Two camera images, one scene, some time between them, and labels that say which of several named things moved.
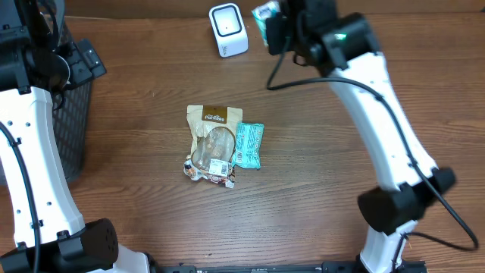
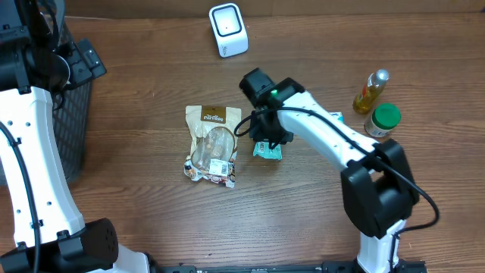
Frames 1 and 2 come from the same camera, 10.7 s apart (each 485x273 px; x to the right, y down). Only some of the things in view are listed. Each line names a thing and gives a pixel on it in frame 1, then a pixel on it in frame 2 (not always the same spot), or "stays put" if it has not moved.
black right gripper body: [276, 29] -> [270, 137]
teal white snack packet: [248, 145] -> [263, 149]
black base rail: [346, 267] stays put
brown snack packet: [213, 145] stays put
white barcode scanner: [229, 29] stays put
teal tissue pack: [264, 11] -> [338, 115]
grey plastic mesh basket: [71, 122] stays put
